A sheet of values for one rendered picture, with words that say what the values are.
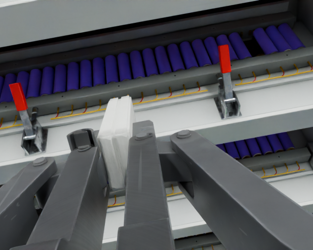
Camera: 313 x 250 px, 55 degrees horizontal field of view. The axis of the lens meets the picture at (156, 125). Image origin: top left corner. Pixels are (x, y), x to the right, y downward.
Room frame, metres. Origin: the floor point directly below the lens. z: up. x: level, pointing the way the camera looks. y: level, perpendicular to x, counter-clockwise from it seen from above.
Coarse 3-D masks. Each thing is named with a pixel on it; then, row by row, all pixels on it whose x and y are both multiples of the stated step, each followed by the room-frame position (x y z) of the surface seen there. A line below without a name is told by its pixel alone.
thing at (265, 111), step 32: (128, 32) 0.50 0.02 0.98; (160, 32) 0.50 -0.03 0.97; (160, 96) 0.40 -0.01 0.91; (256, 96) 0.37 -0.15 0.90; (288, 96) 0.36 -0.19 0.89; (64, 128) 0.37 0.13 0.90; (96, 128) 0.36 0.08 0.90; (160, 128) 0.34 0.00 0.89; (192, 128) 0.33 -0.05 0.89; (224, 128) 0.33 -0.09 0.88; (256, 128) 0.34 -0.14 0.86; (288, 128) 0.34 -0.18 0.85; (0, 160) 0.34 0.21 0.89; (32, 160) 0.33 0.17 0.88; (64, 160) 0.33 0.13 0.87
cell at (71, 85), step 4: (68, 64) 0.48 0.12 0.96; (72, 64) 0.47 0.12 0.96; (76, 64) 0.47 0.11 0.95; (68, 68) 0.47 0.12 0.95; (72, 68) 0.46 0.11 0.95; (76, 68) 0.46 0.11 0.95; (68, 72) 0.46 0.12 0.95; (72, 72) 0.45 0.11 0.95; (76, 72) 0.46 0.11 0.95; (68, 76) 0.45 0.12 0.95; (72, 76) 0.44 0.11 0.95; (76, 76) 0.45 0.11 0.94; (68, 80) 0.44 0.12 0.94; (72, 80) 0.44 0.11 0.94; (76, 80) 0.44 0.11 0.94; (68, 84) 0.43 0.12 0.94; (72, 84) 0.43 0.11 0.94; (76, 84) 0.43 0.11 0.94; (68, 88) 0.42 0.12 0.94; (72, 88) 0.42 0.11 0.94; (76, 88) 0.42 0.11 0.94
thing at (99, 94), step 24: (312, 48) 0.41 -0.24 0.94; (168, 72) 0.41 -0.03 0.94; (192, 72) 0.40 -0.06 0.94; (216, 72) 0.40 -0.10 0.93; (240, 72) 0.40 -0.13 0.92; (264, 72) 0.40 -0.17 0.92; (48, 96) 0.41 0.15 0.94; (72, 96) 0.40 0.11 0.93; (96, 96) 0.40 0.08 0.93; (120, 96) 0.40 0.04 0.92; (0, 120) 0.40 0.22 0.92
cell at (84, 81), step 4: (84, 60) 0.48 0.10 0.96; (80, 64) 0.47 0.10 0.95; (84, 64) 0.47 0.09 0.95; (88, 64) 0.47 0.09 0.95; (80, 68) 0.46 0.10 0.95; (84, 68) 0.46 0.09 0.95; (88, 68) 0.46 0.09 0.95; (80, 72) 0.45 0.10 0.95; (84, 72) 0.45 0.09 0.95; (88, 72) 0.45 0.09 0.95; (80, 76) 0.44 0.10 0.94; (84, 76) 0.44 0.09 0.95; (88, 76) 0.44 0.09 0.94; (80, 80) 0.44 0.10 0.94; (84, 80) 0.43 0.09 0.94; (88, 80) 0.43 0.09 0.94; (80, 84) 0.43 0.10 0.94; (84, 84) 0.42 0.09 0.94; (88, 84) 0.42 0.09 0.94; (80, 88) 0.42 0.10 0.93
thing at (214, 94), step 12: (264, 84) 0.38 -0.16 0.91; (276, 84) 0.38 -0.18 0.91; (192, 96) 0.38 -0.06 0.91; (204, 96) 0.38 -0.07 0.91; (216, 96) 0.38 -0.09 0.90; (144, 108) 0.38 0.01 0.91; (60, 120) 0.38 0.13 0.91; (72, 120) 0.38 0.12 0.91; (84, 120) 0.38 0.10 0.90; (0, 132) 0.38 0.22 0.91; (12, 132) 0.37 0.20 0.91
